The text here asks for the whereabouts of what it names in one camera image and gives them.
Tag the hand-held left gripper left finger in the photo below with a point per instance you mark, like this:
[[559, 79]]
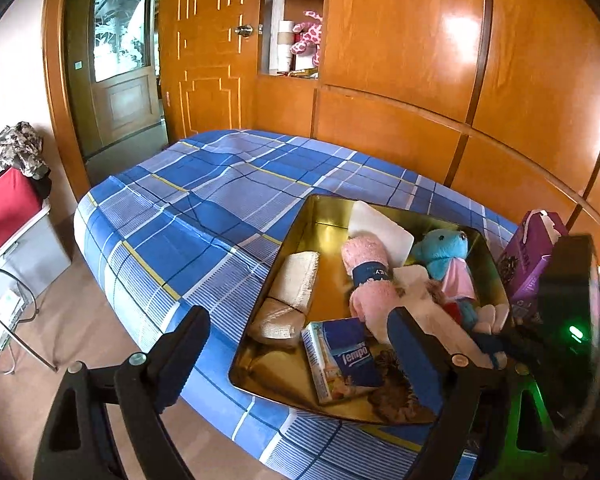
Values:
[[175, 375]]

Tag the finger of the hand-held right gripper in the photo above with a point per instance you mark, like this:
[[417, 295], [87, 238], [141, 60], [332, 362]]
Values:
[[505, 347]]

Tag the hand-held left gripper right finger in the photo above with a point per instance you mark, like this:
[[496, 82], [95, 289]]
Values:
[[420, 362]]

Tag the brown satin scrunchie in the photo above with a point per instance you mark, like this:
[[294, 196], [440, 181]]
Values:
[[395, 400]]

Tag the blue tissue packet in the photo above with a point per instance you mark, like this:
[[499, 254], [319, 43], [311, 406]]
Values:
[[345, 360]]

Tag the teal plush bear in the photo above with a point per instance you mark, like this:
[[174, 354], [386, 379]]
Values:
[[437, 255]]

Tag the pink dishcloth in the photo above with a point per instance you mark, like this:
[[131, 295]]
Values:
[[362, 252]]

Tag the cream cloth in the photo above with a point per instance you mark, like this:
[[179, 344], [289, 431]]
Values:
[[290, 285]]

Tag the gold tin tray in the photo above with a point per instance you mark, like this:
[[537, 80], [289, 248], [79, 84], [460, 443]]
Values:
[[330, 220]]

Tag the purple cardboard box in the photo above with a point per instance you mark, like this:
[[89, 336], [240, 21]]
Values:
[[525, 260]]

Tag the glass side table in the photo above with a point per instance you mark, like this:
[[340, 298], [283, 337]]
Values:
[[34, 300]]

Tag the red storage box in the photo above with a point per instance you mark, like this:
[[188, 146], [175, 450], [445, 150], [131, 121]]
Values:
[[40, 260]]

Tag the glass panel door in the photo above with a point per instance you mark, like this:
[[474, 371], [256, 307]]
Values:
[[130, 105]]

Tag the camouflage cloth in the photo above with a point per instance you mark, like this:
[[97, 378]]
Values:
[[15, 145]]

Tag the wooden wardrobe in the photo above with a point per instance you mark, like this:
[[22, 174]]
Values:
[[405, 35]]

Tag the wooden door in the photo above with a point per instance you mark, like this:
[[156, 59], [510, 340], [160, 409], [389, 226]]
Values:
[[205, 60]]

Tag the white roll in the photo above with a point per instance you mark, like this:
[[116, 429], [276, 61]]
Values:
[[284, 55]]

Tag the pink spotted plush toy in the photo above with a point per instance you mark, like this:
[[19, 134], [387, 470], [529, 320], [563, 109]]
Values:
[[307, 40]]

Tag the metal door knob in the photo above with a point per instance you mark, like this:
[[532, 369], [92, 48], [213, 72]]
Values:
[[243, 30]]

